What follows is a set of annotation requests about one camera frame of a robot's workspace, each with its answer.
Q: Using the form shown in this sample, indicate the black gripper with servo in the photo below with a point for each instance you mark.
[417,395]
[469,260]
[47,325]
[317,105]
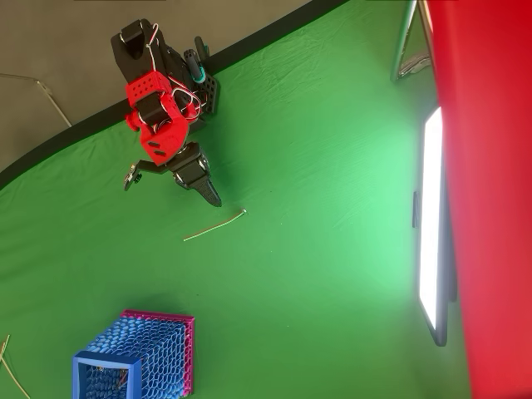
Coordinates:
[190,167]

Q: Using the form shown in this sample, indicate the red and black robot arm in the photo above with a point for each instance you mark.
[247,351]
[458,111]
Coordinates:
[156,108]

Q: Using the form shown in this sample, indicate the blue and pink lattice basket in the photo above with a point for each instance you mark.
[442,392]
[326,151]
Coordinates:
[145,345]

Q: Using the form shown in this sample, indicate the green cloth with black edge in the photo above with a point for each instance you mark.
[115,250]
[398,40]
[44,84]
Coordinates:
[291,166]

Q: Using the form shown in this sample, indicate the blurry red object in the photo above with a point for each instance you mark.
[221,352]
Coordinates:
[490,166]

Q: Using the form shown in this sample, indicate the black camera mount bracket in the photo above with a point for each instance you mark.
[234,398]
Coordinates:
[151,167]

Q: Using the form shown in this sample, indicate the chrome tube frame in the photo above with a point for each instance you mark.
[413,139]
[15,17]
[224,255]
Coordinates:
[402,41]

